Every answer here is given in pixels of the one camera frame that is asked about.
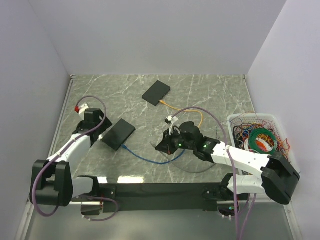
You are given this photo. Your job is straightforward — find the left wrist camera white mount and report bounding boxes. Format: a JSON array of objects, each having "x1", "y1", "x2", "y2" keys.
[{"x1": 74, "y1": 102, "x2": 90, "y2": 120}]

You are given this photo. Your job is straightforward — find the blue ethernet cable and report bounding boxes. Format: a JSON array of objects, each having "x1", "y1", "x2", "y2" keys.
[{"x1": 121, "y1": 144, "x2": 186, "y2": 165}]

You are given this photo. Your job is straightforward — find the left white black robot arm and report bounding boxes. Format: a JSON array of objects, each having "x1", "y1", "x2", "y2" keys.
[{"x1": 29, "y1": 108, "x2": 113, "y2": 207}]

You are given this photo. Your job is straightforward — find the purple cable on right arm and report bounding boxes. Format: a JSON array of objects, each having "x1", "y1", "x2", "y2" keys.
[{"x1": 171, "y1": 106, "x2": 258, "y2": 240}]

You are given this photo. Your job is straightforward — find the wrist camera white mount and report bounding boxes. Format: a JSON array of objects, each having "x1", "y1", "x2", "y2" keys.
[
  {"x1": 74, "y1": 102, "x2": 90, "y2": 120},
  {"x1": 165, "y1": 116, "x2": 179, "y2": 135}
]

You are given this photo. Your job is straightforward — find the aluminium rail on table edge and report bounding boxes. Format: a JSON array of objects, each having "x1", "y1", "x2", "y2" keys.
[{"x1": 48, "y1": 74, "x2": 77, "y2": 157}]

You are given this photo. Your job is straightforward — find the tangle of coloured wires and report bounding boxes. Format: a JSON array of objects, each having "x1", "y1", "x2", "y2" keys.
[{"x1": 216, "y1": 111, "x2": 292, "y2": 161}]

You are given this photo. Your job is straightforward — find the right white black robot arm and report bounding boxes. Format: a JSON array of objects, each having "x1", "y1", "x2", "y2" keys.
[{"x1": 155, "y1": 121, "x2": 300, "y2": 205}]

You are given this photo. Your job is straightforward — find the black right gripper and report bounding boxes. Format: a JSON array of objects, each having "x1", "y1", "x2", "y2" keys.
[{"x1": 156, "y1": 127, "x2": 196, "y2": 155}]

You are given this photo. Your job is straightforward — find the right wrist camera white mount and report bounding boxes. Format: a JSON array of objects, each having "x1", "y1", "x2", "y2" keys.
[{"x1": 165, "y1": 116, "x2": 179, "y2": 135}]

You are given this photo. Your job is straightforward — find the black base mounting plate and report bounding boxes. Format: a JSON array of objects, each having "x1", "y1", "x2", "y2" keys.
[{"x1": 80, "y1": 182, "x2": 234, "y2": 213}]

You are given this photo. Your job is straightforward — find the yellow ethernet cable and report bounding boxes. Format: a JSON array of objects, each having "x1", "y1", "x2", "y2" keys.
[{"x1": 159, "y1": 99, "x2": 203, "y2": 130}]

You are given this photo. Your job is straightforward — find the white plastic basket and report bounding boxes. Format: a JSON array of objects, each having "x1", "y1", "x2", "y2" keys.
[{"x1": 226, "y1": 112, "x2": 301, "y2": 173}]

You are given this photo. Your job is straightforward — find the black network switch box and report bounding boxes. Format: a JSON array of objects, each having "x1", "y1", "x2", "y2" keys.
[{"x1": 142, "y1": 80, "x2": 171, "y2": 107}]

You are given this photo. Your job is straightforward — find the grey ethernet cable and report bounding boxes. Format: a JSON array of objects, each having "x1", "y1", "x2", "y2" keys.
[{"x1": 149, "y1": 142, "x2": 216, "y2": 174}]

